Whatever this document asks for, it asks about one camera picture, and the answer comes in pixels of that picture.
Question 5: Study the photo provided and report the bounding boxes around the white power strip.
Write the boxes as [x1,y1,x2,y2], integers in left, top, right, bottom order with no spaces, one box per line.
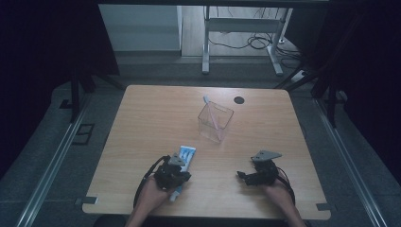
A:
[291,69,308,83]

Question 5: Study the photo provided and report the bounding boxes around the metal floor rail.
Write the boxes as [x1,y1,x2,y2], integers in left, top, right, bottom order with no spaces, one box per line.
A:
[15,94,93,227]
[313,97,388,227]

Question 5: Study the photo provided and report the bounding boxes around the person's left hand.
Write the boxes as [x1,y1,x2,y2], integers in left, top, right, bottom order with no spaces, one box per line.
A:
[137,175,174,216]

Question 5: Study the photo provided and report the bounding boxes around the person's right hand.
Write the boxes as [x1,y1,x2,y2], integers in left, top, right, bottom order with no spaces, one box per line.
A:
[262,180,297,213]

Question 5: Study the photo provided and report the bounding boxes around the black floor hatch frame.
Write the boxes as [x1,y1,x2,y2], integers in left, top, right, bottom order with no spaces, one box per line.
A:
[71,122,96,146]

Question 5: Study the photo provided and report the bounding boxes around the dark curtain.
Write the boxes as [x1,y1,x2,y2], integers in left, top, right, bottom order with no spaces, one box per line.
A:
[285,0,401,185]
[0,0,120,181]

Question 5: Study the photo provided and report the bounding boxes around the black metal stand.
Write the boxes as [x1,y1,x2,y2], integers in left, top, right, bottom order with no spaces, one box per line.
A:
[273,12,363,129]
[69,64,126,124]

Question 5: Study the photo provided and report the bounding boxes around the white cabinet panel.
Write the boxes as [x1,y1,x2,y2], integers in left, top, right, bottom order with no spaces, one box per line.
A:
[97,4,183,52]

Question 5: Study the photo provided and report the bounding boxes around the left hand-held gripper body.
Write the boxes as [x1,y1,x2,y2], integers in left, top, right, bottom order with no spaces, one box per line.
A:
[153,152,187,192]

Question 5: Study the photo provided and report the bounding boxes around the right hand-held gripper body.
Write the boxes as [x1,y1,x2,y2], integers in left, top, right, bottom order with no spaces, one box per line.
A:
[249,149,284,187]

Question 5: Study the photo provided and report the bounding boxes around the white blue toothpaste tube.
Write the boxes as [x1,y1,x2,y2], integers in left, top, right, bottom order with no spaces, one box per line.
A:
[168,145,197,202]

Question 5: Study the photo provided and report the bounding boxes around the clear plastic square cup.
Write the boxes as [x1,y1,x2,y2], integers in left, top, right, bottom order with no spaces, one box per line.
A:
[197,99,235,145]

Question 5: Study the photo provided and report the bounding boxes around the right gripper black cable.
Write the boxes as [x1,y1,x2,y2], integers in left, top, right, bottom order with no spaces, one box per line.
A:
[273,166,297,206]

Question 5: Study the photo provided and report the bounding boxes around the white metal desk frame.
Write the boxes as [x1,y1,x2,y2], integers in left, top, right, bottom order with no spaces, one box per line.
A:
[201,5,294,77]

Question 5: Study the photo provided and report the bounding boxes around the black floor cables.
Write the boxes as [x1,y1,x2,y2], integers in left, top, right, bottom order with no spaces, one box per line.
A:
[207,8,304,69]

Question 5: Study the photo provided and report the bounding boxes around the pink toothbrush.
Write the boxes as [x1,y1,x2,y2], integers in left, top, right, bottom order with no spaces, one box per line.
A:
[202,95,221,131]

